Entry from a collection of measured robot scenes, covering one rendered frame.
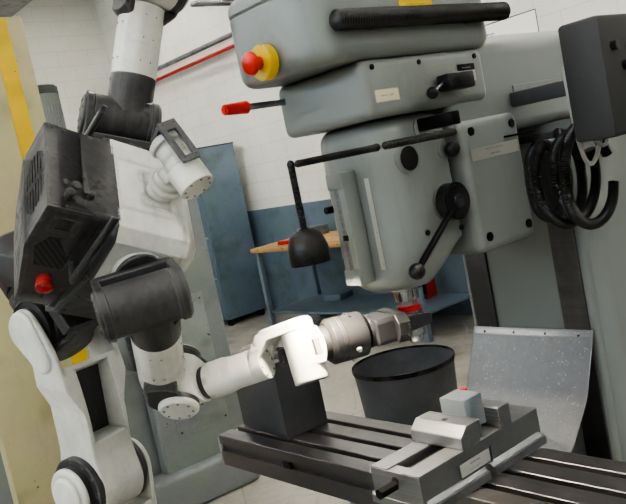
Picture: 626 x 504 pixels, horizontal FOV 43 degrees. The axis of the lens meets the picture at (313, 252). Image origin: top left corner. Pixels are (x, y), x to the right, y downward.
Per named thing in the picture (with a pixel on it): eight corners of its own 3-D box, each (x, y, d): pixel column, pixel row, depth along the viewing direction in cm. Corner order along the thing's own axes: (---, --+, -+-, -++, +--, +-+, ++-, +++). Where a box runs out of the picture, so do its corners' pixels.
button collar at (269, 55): (273, 76, 132) (266, 40, 131) (253, 84, 137) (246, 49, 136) (283, 75, 133) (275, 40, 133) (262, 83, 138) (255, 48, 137)
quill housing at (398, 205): (412, 296, 140) (378, 117, 137) (336, 296, 156) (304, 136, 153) (478, 270, 152) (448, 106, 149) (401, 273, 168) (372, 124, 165)
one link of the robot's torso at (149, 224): (-19, 346, 139) (61, 219, 119) (-16, 204, 159) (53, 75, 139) (135, 367, 156) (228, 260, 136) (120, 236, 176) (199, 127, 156)
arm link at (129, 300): (122, 364, 134) (112, 319, 123) (108, 322, 139) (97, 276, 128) (188, 342, 138) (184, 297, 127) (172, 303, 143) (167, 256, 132)
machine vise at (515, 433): (431, 518, 132) (419, 456, 131) (370, 500, 144) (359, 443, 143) (549, 441, 154) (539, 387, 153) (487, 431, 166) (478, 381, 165)
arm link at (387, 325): (407, 303, 147) (349, 319, 143) (416, 353, 148) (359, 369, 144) (379, 297, 159) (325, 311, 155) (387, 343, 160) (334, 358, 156)
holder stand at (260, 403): (287, 440, 185) (269, 358, 183) (243, 425, 204) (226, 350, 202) (328, 422, 192) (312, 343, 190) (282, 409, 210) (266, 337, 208)
